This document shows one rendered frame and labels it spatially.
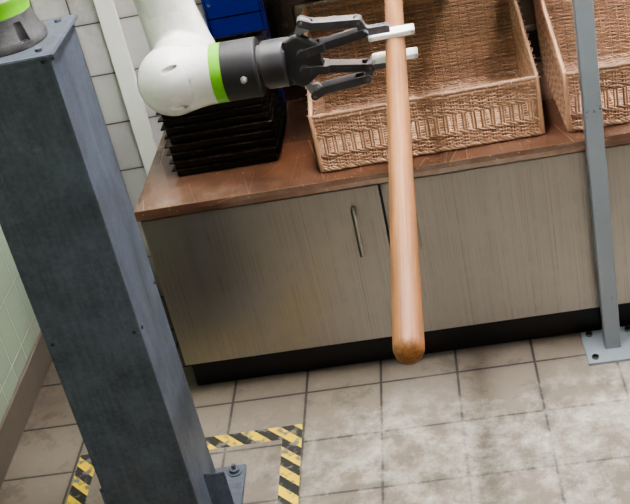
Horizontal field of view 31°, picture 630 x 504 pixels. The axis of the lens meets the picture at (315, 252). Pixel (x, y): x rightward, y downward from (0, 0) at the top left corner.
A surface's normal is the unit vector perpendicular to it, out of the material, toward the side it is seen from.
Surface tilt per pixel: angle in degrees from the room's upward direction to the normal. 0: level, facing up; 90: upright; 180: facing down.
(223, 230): 90
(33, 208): 90
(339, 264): 90
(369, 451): 0
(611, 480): 0
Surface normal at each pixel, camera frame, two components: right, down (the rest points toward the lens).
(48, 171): -0.03, 0.51
